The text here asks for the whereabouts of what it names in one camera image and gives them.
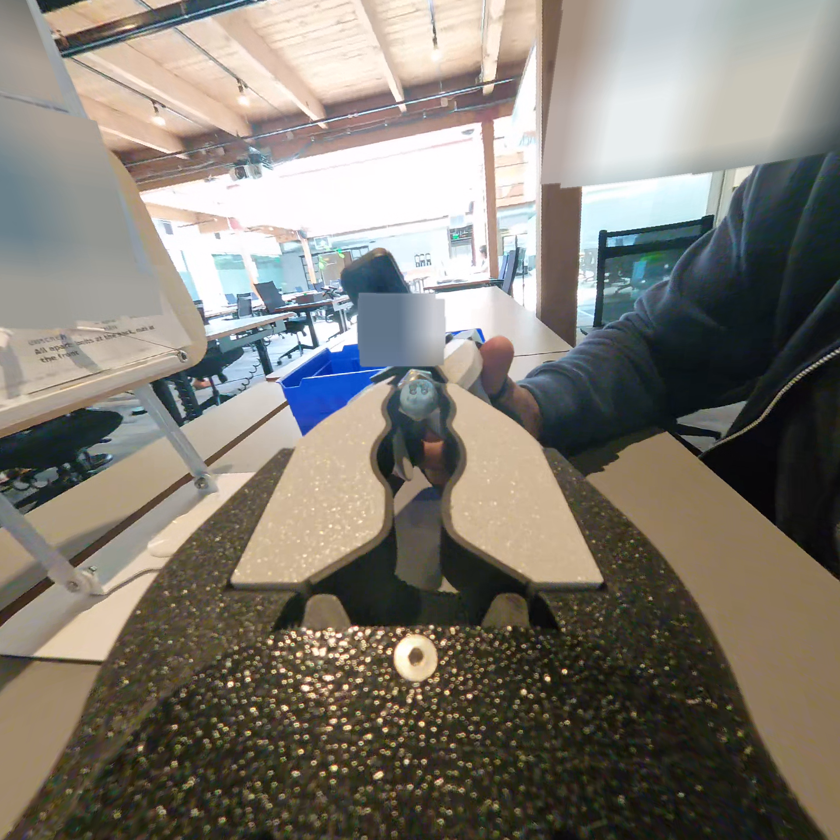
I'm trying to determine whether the wooden document stand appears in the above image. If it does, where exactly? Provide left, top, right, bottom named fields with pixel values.
left=0, top=147, right=221, bottom=664

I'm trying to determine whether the office desk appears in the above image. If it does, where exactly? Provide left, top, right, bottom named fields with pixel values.
left=202, top=310, right=298, bottom=383

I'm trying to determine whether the black wall screen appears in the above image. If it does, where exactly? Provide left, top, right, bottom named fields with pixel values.
left=592, top=214, right=716, bottom=330

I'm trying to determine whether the ceiling mounted device cluster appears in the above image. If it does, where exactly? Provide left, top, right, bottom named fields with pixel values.
left=226, top=147, right=275, bottom=183

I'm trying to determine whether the blue plastic bin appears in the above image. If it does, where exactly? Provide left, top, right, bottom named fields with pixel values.
left=277, top=327, right=488, bottom=438

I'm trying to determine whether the person's dark zip jacket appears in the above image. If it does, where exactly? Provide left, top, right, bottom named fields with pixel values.
left=697, top=154, right=840, bottom=562

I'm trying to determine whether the person's right hand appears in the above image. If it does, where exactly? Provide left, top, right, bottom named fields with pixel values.
left=419, top=335, right=543, bottom=487

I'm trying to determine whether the person's right forearm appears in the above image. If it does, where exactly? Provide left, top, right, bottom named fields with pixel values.
left=517, top=154, right=772, bottom=460

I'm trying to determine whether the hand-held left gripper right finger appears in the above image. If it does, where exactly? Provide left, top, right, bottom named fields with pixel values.
left=440, top=384, right=606, bottom=589

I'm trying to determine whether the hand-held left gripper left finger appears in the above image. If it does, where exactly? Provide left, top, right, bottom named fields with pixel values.
left=230, top=384, right=396, bottom=588

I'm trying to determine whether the printed instruction sheet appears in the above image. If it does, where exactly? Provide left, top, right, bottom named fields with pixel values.
left=0, top=308, right=183, bottom=398

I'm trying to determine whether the steel bolt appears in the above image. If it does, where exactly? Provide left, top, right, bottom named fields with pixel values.
left=398, top=369, right=441, bottom=421

